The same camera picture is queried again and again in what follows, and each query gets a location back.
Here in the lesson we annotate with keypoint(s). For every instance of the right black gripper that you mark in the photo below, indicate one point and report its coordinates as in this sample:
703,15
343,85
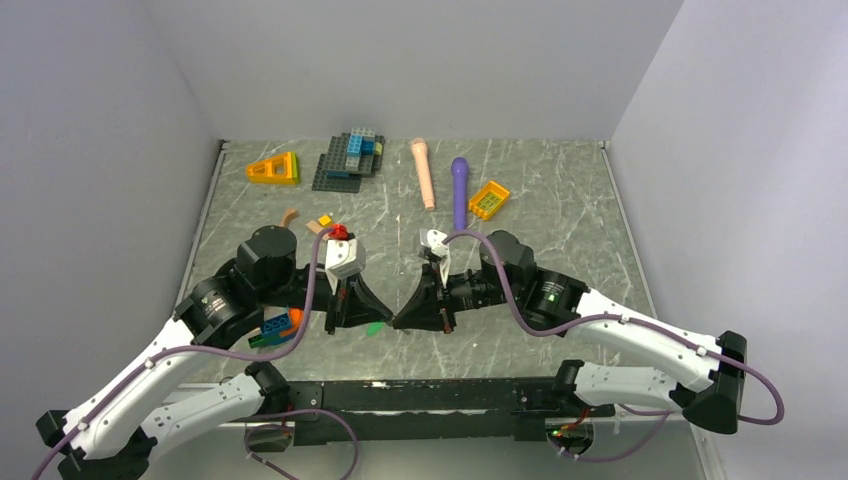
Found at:
426,309

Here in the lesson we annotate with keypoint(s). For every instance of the wooden rectangular block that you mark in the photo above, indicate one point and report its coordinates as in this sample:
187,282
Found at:
314,227

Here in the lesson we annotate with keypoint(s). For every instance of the yellow grid brick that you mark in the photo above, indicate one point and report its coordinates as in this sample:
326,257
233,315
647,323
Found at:
488,200

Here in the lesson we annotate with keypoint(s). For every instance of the blue toy brick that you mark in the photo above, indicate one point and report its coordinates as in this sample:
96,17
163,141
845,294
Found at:
275,326

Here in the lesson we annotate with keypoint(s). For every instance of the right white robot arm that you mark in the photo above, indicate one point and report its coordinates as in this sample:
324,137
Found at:
698,376

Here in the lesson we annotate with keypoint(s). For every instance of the small yellow cube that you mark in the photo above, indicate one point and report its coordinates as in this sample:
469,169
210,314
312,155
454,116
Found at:
325,221

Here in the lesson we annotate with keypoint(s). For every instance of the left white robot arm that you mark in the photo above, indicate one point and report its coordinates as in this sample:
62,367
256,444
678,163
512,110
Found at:
122,429

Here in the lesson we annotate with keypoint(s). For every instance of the purple toy microphone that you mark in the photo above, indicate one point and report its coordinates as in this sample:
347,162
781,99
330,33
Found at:
460,172

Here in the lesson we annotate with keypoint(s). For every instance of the black base bar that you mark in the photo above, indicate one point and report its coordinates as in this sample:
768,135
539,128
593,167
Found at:
520,408

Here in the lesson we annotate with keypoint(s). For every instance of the pink toy microphone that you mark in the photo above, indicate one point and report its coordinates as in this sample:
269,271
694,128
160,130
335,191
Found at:
419,150

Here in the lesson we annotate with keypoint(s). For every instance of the orange yellow triangular block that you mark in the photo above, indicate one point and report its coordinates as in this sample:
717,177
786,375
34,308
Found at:
281,169

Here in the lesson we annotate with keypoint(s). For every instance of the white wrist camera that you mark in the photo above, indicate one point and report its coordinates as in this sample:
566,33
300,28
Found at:
433,248
345,254

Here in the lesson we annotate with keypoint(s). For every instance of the green key tag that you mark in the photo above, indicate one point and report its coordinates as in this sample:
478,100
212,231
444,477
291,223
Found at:
375,328

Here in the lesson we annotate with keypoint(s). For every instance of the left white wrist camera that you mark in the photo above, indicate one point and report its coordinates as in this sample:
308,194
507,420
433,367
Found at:
345,254

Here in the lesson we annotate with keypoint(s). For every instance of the grey blue brick stack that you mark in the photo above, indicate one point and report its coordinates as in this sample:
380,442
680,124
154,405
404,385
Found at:
350,157

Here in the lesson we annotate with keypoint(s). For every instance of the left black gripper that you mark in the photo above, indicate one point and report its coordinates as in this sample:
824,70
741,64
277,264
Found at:
353,305

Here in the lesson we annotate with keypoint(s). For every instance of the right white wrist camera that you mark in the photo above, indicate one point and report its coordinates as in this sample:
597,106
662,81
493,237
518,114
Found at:
433,248

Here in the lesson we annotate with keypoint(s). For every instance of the orange curved track piece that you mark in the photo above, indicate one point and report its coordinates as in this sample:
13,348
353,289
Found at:
295,317

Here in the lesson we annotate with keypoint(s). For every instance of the wooden arch block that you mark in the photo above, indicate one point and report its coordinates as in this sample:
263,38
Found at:
289,215

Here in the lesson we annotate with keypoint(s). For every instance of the green toy brick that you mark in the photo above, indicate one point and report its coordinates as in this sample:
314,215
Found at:
258,341

